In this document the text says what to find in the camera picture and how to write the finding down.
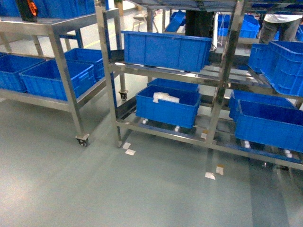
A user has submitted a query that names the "steel shelf cart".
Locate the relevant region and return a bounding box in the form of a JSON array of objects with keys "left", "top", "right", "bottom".
[{"left": 0, "top": 9, "right": 121, "bottom": 147}]

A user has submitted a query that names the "white bag in crate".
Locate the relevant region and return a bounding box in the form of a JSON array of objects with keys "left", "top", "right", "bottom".
[{"left": 153, "top": 92, "right": 179, "bottom": 103}]

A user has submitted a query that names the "blue crate lower rack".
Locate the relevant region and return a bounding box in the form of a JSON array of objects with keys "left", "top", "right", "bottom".
[{"left": 136, "top": 85, "right": 201, "bottom": 129}]

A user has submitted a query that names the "blue crate rack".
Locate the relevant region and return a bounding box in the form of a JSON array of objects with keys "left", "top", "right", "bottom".
[
  {"left": 136, "top": 85, "right": 201, "bottom": 129},
  {"left": 122, "top": 31, "right": 212, "bottom": 72}
]

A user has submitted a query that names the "steel flow rack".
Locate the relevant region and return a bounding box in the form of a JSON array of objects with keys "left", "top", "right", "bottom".
[{"left": 94, "top": 0, "right": 303, "bottom": 170}]

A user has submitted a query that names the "blue crate upper rack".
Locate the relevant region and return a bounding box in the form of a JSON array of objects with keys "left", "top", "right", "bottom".
[{"left": 122, "top": 31, "right": 212, "bottom": 72}]

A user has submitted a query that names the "blue crate on cart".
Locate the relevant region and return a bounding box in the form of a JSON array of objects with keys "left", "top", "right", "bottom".
[
  {"left": 0, "top": 54, "right": 45, "bottom": 93},
  {"left": 19, "top": 60, "right": 96, "bottom": 101}
]

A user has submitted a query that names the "blue crate lower right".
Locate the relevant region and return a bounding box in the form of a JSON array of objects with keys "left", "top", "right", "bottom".
[{"left": 234, "top": 100, "right": 303, "bottom": 152}]

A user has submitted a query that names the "blue crate upper right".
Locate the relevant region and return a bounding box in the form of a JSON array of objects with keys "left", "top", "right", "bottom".
[{"left": 261, "top": 41, "right": 303, "bottom": 97}]

